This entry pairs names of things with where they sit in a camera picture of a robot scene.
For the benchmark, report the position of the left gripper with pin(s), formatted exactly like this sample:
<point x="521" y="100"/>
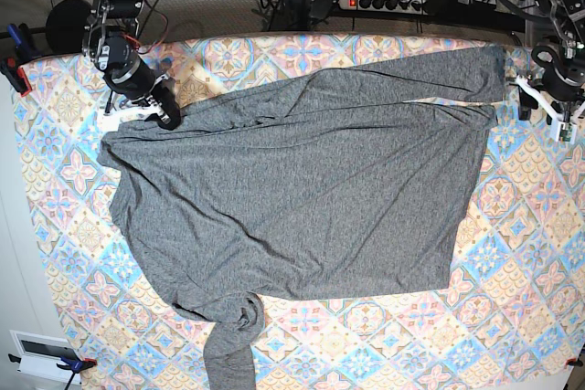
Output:
<point x="563" y="79"/>

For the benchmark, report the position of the patterned tablecloth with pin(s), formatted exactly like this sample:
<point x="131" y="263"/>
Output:
<point x="512" y="314"/>

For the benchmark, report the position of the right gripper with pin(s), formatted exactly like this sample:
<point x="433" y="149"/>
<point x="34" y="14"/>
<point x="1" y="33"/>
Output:
<point x="137" y="94"/>

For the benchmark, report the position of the grey t-shirt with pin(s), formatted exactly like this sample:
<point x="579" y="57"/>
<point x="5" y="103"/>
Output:
<point x="345" y="183"/>

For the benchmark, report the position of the red black clamp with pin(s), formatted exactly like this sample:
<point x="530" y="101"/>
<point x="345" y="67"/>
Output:
<point x="15" y="75"/>

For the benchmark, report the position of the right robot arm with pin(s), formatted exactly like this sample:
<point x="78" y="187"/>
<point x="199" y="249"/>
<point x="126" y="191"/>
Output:
<point x="111" y="44"/>

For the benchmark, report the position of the white power strip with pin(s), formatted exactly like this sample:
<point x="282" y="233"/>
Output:
<point x="384" y="6"/>

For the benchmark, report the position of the round black stool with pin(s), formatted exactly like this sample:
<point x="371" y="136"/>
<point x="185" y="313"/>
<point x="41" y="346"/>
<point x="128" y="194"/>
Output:
<point x="65" y="28"/>

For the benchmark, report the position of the blue clamp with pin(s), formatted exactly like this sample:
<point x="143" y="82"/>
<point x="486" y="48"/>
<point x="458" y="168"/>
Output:
<point x="23" y="38"/>

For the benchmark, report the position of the red clamp bottom right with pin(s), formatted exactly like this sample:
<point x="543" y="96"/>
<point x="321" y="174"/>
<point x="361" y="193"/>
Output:
<point x="574" y="362"/>

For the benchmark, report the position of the white wall box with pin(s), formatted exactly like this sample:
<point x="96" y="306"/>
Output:
<point x="38" y="356"/>

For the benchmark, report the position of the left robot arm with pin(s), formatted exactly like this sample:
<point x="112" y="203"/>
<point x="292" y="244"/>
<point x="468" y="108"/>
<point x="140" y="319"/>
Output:
<point x="567" y="19"/>

